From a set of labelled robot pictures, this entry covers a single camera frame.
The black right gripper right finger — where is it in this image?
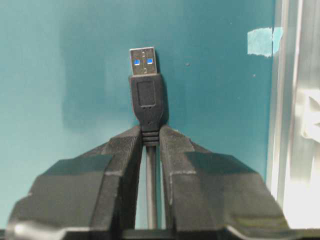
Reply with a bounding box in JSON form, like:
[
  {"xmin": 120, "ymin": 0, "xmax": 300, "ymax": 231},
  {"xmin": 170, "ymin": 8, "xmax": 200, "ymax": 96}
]
[{"xmin": 159, "ymin": 125, "xmax": 298, "ymax": 240}]

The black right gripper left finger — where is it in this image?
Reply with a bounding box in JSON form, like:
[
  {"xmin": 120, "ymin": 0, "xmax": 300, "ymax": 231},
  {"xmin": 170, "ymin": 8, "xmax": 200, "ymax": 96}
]
[{"xmin": 6, "ymin": 126, "xmax": 142, "ymax": 240}]

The black USB cable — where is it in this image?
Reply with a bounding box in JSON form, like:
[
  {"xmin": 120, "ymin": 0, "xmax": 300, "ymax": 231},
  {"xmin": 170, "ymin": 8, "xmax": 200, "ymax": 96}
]
[{"xmin": 128, "ymin": 46, "xmax": 165, "ymax": 230}]

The teal tape piece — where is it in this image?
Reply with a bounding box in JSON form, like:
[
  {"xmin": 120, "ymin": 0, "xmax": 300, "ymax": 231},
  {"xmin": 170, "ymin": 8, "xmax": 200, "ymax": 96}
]
[{"xmin": 247, "ymin": 27, "xmax": 283, "ymax": 58}]

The aluminium profile rail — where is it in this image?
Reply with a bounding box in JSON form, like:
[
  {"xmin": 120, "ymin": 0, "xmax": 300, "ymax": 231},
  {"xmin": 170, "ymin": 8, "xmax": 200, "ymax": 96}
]
[{"xmin": 266, "ymin": 0, "xmax": 320, "ymax": 229}]

